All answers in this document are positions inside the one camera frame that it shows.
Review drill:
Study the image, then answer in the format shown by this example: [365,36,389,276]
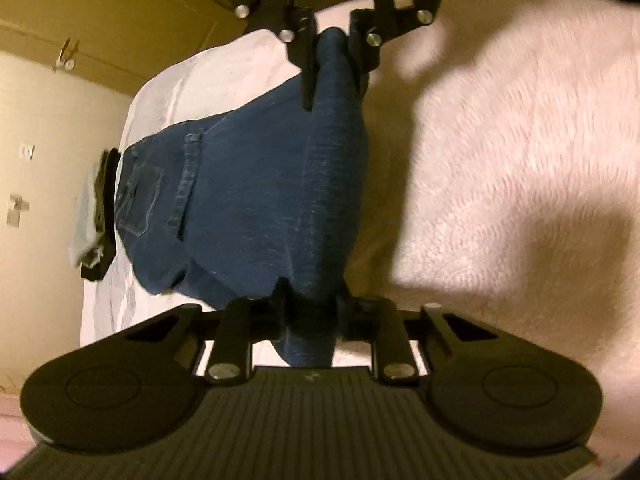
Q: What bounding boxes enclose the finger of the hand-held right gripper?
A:
[348,0,456,96]
[232,0,321,111]

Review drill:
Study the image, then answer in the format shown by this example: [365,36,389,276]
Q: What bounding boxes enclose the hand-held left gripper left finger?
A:
[124,280,292,385]

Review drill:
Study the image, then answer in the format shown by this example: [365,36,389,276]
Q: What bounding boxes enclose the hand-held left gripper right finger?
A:
[335,292,504,380]

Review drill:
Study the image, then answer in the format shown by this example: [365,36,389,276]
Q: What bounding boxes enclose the blue denim pants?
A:
[114,26,372,369]

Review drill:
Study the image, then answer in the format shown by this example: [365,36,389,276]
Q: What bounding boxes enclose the pink fluffy blanket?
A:
[330,0,640,466]

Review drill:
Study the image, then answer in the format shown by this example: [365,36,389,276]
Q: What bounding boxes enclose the brown wooden door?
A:
[0,0,303,97]

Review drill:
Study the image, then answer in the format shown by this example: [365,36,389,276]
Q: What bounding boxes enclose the black garment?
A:
[81,147,124,282]

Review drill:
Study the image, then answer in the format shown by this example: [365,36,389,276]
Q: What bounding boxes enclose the pale grey cloth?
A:
[69,167,107,269]

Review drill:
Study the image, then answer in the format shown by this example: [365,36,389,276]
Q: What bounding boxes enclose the metal door handle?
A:
[52,37,82,74]

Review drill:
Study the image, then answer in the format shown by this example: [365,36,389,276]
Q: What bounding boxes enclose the grey wall stickers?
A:
[6,192,31,228]

